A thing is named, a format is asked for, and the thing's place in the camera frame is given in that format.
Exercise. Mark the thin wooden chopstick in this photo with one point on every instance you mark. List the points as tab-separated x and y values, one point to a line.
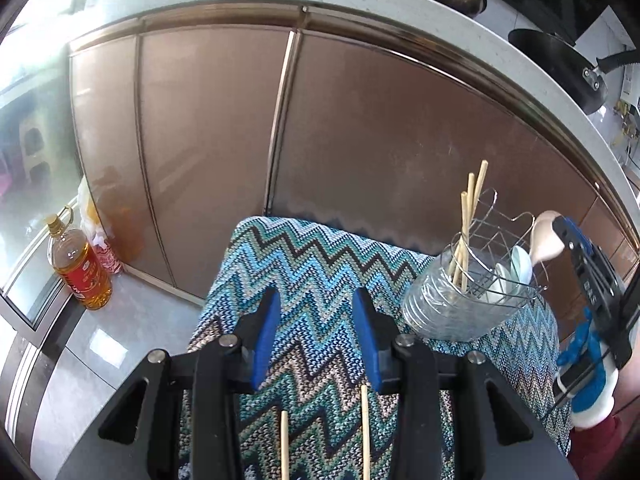
468	220
459	240
284	445
475	210
365	430

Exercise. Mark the person's right forearm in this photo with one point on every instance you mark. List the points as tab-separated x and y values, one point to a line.
597	447

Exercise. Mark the person's right hand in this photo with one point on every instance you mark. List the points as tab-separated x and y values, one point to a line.
592	390

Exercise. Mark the beige plastic stool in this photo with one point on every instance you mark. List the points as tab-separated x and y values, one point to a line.
34	145

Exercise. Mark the clear cutlery holder with rack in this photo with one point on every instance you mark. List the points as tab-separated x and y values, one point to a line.
440	310

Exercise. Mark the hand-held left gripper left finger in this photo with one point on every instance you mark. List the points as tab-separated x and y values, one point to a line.
265	340

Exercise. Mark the red label cooking oil bottle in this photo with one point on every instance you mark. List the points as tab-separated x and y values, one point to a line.
82	270

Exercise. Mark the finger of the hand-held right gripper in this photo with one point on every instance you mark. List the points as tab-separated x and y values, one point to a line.
572	237

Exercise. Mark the zigzag patterned cloth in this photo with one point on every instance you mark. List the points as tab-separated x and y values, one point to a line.
310	270

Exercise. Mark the pink and white plastic bag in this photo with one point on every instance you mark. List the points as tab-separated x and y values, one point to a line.
100	245

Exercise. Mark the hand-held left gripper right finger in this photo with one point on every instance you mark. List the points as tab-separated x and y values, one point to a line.
367	345

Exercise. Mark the sliding glass door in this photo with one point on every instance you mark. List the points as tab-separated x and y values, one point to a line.
30	85

